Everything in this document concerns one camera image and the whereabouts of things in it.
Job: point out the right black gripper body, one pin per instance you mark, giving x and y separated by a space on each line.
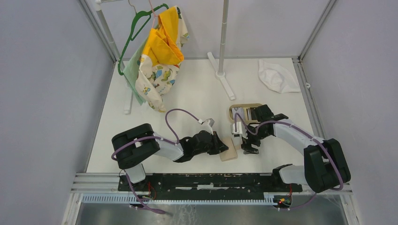
261 135

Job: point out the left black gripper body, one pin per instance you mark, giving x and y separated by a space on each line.
209 147

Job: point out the beige card holder wallet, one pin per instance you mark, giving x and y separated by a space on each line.
231 152

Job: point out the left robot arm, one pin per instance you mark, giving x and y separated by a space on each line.
133 146

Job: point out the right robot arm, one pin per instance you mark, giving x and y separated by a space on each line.
325 166

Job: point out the beige oval tray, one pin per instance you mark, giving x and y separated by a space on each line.
231 113

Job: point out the white cloth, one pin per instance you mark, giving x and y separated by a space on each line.
277 78

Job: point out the right rack foot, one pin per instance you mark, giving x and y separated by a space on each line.
222 79

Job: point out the right rack pole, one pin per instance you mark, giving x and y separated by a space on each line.
222 37

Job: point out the rack pole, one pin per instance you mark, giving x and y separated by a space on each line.
109 37
222 37

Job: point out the cream printed cloth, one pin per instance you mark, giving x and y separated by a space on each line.
154 82

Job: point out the light green printed cloth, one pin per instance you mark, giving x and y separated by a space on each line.
131 71

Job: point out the yellow cloth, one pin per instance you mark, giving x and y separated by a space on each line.
161 46

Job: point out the green clothes hanger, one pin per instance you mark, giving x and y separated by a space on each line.
133 34

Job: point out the pink clothes hanger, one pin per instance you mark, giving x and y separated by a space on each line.
154 15

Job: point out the left rack pole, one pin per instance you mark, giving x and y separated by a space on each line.
109 37

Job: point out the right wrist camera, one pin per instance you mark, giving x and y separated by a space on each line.
238 130

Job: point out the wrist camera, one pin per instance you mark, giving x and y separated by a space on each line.
238 130
206 125

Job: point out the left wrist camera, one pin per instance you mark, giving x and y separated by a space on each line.
206 125

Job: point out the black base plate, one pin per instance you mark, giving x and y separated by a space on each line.
216 186

